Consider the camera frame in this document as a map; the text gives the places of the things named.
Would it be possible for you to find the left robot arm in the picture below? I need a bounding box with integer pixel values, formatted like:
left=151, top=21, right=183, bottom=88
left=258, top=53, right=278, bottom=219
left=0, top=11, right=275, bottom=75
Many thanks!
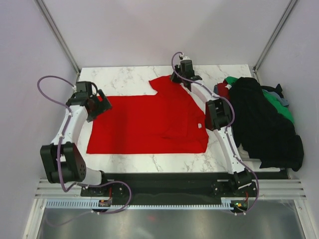
left=40, top=81, right=112, bottom=196

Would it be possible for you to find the dark red t shirt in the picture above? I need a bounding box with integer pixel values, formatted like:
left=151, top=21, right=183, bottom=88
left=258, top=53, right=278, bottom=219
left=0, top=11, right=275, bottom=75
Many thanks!
left=217, top=82, right=231, bottom=99

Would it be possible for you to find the aluminium front rail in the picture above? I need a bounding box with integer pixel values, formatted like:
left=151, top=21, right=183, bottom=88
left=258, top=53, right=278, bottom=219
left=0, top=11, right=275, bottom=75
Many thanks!
left=35, top=179, right=306, bottom=199

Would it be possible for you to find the grey blue t shirt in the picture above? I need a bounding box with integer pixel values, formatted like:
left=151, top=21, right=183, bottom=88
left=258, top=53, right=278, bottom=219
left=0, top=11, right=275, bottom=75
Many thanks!
left=213, top=84, right=289, bottom=107

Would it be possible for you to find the aluminium frame post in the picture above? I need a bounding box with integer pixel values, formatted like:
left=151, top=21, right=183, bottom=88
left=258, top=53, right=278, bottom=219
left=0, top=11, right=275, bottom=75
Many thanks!
left=34, top=0, right=81, bottom=76
left=251, top=0, right=299, bottom=74

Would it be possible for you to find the white folded cloth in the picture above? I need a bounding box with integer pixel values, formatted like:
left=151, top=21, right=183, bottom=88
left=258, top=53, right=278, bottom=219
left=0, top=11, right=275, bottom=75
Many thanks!
left=238, top=145, right=280, bottom=172

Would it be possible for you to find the right aluminium frame post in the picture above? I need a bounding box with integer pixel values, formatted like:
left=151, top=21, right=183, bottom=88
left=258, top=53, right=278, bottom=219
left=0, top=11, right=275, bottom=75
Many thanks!
left=251, top=0, right=299, bottom=74

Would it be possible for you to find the slotted cable duct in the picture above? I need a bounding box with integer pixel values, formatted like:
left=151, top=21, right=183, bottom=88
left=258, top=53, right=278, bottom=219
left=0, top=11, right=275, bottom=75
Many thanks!
left=45, top=199, right=233, bottom=210

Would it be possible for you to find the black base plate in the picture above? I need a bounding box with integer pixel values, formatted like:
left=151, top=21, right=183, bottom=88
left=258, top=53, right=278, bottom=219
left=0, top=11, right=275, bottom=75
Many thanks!
left=80, top=172, right=259, bottom=206

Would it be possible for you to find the bright red t shirt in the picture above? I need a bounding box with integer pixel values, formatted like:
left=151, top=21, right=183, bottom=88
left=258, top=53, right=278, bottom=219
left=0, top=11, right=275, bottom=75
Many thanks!
left=86, top=76, right=209, bottom=154

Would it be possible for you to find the black t shirt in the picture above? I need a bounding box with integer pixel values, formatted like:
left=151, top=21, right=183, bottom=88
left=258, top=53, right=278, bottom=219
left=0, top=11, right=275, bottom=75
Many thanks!
left=229, top=77, right=304, bottom=171

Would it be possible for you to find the green t shirt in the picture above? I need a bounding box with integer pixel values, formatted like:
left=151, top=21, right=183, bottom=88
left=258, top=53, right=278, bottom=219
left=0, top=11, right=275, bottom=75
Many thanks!
left=222, top=76, right=294, bottom=123

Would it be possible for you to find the left aluminium frame post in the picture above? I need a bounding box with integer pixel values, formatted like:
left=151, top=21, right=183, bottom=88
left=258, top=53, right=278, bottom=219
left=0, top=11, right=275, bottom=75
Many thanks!
left=34, top=0, right=81, bottom=76

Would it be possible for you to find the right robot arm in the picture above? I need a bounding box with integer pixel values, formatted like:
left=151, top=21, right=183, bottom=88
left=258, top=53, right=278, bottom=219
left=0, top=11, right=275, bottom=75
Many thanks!
left=170, top=53, right=252, bottom=196

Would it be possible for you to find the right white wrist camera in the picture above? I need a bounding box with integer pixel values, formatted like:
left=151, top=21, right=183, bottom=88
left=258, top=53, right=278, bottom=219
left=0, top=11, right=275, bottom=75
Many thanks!
left=178, top=52, right=191, bottom=61

